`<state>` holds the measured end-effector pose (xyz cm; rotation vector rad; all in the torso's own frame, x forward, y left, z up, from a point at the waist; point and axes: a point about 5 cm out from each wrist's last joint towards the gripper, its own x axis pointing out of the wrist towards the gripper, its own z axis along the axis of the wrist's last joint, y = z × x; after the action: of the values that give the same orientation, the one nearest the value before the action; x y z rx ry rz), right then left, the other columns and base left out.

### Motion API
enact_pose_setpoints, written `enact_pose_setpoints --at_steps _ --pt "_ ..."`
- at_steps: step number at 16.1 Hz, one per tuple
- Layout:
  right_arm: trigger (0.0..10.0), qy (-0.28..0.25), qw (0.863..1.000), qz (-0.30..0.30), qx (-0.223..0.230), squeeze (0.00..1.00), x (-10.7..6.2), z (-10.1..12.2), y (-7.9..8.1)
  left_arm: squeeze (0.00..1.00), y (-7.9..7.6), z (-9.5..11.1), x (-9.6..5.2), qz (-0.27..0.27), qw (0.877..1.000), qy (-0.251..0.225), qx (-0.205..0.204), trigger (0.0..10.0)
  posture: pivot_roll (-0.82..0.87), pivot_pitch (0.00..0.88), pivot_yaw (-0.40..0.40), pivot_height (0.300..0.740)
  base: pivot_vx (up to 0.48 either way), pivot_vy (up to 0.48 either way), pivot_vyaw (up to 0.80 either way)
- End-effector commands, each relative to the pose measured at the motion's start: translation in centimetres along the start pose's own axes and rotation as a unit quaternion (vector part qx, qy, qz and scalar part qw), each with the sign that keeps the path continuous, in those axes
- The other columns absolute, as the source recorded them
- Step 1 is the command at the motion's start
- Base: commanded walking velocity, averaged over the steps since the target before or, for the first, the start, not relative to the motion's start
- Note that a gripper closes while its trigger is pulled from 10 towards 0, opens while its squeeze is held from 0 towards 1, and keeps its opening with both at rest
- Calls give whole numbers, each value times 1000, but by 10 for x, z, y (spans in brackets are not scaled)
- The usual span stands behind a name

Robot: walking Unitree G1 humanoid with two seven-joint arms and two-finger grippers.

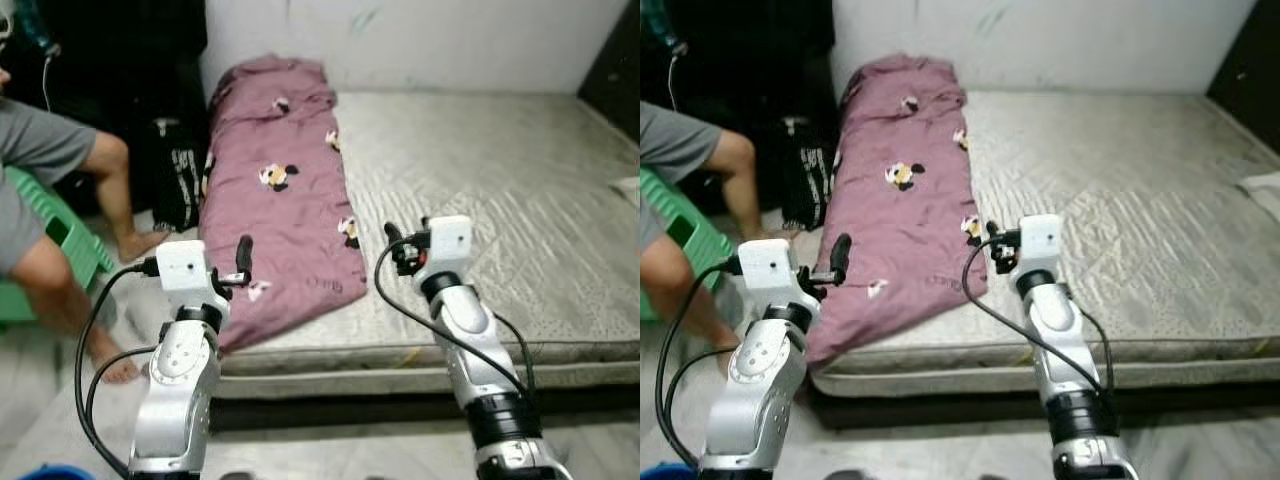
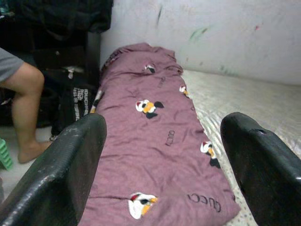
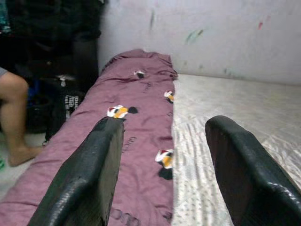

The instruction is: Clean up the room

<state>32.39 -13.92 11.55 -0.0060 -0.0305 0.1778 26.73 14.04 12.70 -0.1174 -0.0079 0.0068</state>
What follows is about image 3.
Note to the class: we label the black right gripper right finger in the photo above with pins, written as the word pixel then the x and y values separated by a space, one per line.
pixel 249 179

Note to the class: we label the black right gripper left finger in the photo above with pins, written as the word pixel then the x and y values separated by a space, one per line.
pixel 89 169

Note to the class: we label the purple cartoon print blanket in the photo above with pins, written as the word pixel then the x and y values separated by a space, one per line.
pixel 141 131

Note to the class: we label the black bag white print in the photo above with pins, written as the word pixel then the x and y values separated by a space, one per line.
pixel 70 103

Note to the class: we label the white quilted mattress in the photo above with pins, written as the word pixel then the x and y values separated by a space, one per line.
pixel 235 99

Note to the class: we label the person in grey shorts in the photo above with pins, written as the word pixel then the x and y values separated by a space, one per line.
pixel 14 106

